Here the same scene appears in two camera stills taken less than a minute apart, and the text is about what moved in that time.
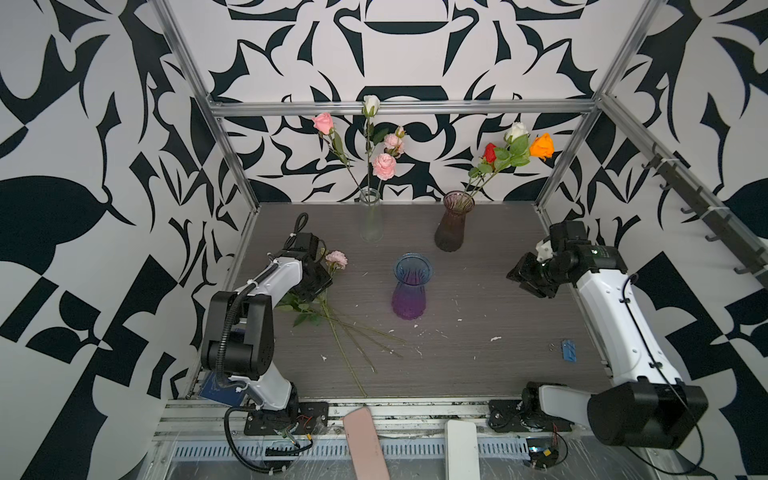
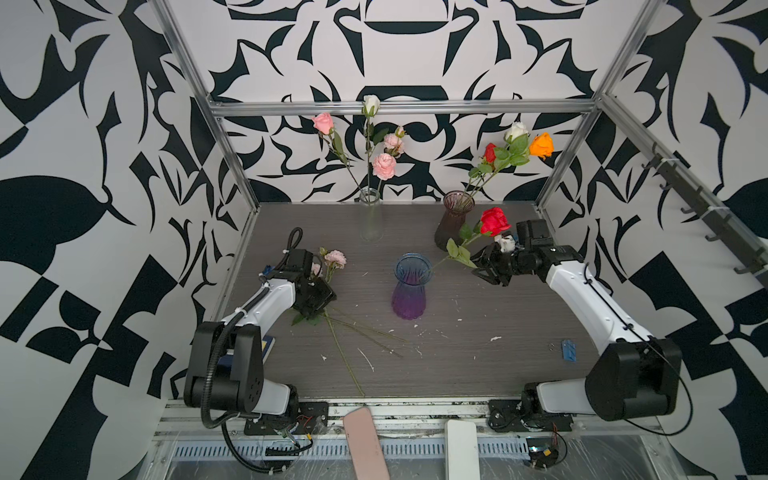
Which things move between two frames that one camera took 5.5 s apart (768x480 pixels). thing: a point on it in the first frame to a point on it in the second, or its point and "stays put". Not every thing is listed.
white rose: (517, 139) stays put
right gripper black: (522, 271) to (489, 262)
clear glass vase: (371, 224) stays put
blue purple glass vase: (412, 271) stays put
